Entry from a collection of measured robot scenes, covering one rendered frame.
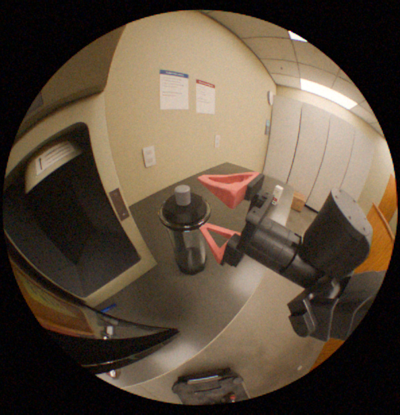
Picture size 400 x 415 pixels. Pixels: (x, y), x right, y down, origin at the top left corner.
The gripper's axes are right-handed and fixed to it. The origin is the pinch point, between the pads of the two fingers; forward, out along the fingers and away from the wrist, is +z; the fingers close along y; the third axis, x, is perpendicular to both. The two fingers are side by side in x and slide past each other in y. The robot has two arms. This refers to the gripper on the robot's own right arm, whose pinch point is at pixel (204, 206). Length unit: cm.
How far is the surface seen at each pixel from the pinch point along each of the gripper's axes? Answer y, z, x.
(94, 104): 19.0, 12.0, 10.6
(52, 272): -5.6, 14.4, 37.6
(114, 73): 47, 55, -2
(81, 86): 21.8, 8.8, 12.8
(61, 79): 23.5, 7.1, 15.6
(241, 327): -120, -48, -3
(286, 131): 21, 19, -270
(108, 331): 0.7, -6.4, 20.4
